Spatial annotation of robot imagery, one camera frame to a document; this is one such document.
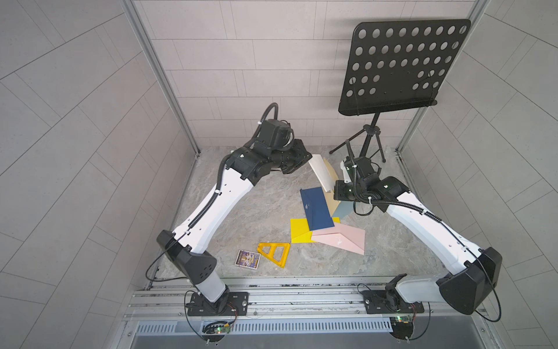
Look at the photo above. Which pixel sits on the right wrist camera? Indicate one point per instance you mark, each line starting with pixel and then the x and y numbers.
pixel 356 169

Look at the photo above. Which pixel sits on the circuit board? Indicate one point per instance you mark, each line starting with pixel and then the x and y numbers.
pixel 218 327
pixel 402 327

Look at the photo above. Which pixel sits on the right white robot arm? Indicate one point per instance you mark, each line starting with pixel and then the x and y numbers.
pixel 471 272

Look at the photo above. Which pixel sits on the aluminium rail frame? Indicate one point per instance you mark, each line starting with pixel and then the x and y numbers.
pixel 255 298

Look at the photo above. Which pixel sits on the kraft tan envelope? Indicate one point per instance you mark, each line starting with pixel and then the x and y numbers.
pixel 332 203

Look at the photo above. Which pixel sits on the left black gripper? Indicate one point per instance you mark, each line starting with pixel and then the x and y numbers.
pixel 297 158

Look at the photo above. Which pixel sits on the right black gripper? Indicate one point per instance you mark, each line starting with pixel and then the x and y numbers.
pixel 338 191

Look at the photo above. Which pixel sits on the yellow triangle ruler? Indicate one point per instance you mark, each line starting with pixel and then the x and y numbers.
pixel 276 253

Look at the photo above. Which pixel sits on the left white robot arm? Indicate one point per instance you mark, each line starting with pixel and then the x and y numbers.
pixel 238 173

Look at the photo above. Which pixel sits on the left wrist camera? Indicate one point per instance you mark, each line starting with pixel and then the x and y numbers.
pixel 277 135

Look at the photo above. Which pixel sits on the navy blue envelope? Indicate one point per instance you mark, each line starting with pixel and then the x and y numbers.
pixel 316 209

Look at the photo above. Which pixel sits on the black perforated music stand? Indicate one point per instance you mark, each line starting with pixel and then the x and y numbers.
pixel 399 65

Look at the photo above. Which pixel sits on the colourful picture card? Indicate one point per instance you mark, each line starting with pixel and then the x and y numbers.
pixel 248 259

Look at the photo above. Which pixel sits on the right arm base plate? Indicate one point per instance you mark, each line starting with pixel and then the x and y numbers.
pixel 383 301

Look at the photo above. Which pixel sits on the pink envelope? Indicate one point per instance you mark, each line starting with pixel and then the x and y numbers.
pixel 342 236

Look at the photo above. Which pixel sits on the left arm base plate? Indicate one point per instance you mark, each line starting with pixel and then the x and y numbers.
pixel 230 304

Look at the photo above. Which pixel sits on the yellow envelope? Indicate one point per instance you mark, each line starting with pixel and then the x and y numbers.
pixel 301 234

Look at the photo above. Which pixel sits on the light teal envelope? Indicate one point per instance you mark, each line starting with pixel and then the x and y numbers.
pixel 343 209

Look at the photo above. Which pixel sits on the right circuit board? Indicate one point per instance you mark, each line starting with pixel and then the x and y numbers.
pixel 402 327

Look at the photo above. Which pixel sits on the left circuit board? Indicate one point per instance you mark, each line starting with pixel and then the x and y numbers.
pixel 218 327

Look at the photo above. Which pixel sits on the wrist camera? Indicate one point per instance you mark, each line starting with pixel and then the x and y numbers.
pixel 356 169
pixel 277 135

